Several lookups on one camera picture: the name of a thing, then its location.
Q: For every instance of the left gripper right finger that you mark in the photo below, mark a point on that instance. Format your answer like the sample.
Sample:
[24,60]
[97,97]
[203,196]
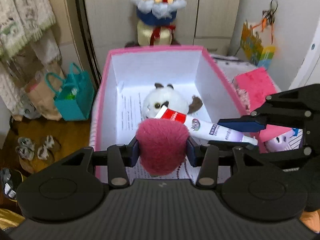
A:
[207,158]

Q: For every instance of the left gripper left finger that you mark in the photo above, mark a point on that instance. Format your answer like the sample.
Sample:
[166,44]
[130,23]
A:
[119,157]

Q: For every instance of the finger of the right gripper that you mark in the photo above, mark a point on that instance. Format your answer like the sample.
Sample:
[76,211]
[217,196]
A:
[246,123]

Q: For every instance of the white toothpaste tube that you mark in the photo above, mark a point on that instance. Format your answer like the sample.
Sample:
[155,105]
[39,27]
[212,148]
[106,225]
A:
[203,129]

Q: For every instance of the pink fluffy pompom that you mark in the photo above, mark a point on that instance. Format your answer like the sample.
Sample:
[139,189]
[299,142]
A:
[162,145]

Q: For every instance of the white plush owl toy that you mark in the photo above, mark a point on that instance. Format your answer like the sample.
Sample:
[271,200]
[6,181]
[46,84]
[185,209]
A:
[169,97]

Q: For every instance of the blue wet wipes pack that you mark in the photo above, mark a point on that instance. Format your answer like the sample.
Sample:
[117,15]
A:
[296,132]

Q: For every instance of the purple plush toy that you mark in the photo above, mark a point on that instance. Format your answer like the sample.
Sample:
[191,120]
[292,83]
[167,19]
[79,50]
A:
[279,143]

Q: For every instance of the floral pink scrunchie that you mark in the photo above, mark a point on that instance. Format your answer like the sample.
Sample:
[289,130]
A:
[244,98]

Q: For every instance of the striped tablecloth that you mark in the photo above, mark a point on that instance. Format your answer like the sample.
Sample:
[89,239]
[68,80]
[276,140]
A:
[231,67]

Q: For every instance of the white door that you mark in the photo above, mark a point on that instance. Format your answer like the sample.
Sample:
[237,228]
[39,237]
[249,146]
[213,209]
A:
[309,62]

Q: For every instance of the red paper card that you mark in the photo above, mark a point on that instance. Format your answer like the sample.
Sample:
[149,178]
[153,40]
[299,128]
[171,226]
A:
[259,85]

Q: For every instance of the teal tote bag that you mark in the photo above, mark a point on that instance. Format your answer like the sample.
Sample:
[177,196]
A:
[73,95]

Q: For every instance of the pink storage box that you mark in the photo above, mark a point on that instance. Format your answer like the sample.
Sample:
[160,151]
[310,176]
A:
[138,82]

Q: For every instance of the colourful paper gift bag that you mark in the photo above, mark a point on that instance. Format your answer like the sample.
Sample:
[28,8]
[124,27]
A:
[257,42]

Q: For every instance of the patterned slippers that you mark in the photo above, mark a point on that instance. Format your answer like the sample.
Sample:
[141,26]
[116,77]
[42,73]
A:
[28,149]

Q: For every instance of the brown paper bag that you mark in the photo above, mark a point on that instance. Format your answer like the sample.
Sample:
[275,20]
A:
[40,95]

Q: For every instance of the beige wardrobe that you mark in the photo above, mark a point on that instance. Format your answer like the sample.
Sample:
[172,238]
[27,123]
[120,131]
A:
[110,24]

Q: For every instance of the snack bouquet blue wrap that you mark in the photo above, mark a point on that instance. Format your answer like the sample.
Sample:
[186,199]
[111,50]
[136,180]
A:
[156,21]

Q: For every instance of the cream green knitted cardigan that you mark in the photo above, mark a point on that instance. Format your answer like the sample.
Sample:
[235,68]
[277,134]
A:
[28,23]

